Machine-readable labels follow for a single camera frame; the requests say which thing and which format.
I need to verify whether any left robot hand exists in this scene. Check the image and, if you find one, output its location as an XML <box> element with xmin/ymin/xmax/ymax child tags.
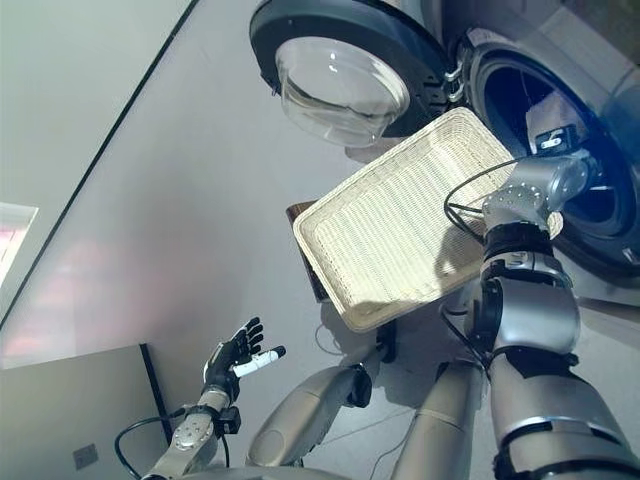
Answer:
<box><xmin>202</xmin><ymin>316</ymin><xmax>287</xmax><ymax>401</ymax></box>

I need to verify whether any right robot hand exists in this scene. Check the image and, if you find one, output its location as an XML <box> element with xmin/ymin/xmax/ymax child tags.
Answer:
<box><xmin>532</xmin><ymin>124</ymin><xmax>584</xmax><ymax>156</ymax></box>

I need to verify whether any white wicker basket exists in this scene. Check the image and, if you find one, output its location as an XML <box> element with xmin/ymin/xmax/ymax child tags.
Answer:
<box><xmin>292</xmin><ymin>107</ymin><xmax>564</xmax><ymax>334</ymax></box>

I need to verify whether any grey front-load washing machine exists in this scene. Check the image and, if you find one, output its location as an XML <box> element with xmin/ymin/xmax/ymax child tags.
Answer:
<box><xmin>414</xmin><ymin>0</ymin><xmax>640</xmax><ymax>301</ymax></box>

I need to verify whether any silver robot torso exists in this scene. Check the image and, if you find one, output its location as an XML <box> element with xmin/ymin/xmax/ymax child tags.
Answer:
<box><xmin>184</xmin><ymin>464</ymin><xmax>401</xmax><ymax>480</ymax></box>

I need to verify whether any brown wooden stool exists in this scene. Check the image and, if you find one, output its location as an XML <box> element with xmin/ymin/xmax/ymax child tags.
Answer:
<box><xmin>284</xmin><ymin>199</ymin><xmax>331</xmax><ymax>304</ymax></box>

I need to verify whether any grey partition with black edge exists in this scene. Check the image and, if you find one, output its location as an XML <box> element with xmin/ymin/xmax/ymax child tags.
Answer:
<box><xmin>0</xmin><ymin>342</ymin><xmax>171</xmax><ymax>480</ymax></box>

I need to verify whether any silver right robot leg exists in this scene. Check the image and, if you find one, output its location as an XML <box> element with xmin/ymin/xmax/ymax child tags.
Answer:
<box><xmin>389</xmin><ymin>359</ymin><xmax>494</xmax><ymax>480</ymax></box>

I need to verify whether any round glass washer door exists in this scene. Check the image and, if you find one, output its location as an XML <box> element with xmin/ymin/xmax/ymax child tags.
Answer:
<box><xmin>248</xmin><ymin>0</ymin><xmax>454</xmax><ymax>149</ymax></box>

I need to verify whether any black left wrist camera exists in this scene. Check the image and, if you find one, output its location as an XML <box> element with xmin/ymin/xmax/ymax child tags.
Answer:
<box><xmin>219</xmin><ymin>407</ymin><xmax>242</xmax><ymax>435</ymax></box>

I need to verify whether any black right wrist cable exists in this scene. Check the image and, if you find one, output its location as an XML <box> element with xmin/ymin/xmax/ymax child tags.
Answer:
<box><xmin>439</xmin><ymin>157</ymin><xmax>531</xmax><ymax>374</ymax></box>

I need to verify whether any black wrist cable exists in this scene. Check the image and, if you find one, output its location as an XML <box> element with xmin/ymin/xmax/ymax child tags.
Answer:
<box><xmin>439</xmin><ymin>157</ymin><xmax>531</xmax><ymax>374</ymax></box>
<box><xmin>113</xmin><ymin>407</ymin><xmax>231</xmax><ymax>476</ymax></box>

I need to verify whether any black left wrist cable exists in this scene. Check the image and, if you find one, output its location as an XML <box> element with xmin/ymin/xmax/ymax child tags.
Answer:
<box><xmin>113</xmin><ymin>407</ymin><xmax>231</xmax><ymax>476</ymax></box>

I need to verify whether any grey wall socket plate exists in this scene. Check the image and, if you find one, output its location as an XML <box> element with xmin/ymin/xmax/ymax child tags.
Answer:
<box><xmin>72</xmin><ymin>442</ymin><xmax>99</xmax><ymax>469</ymax></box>

